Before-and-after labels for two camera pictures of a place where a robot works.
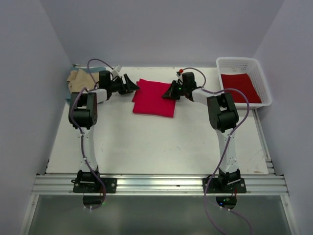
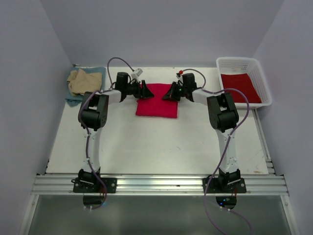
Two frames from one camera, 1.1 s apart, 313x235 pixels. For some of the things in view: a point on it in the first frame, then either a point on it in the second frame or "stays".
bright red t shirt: x=148 y=100 stays
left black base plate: x=95 y=186 stays
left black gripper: x=129 y=86 -> x=143 y=92
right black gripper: x=170 y=93 stays
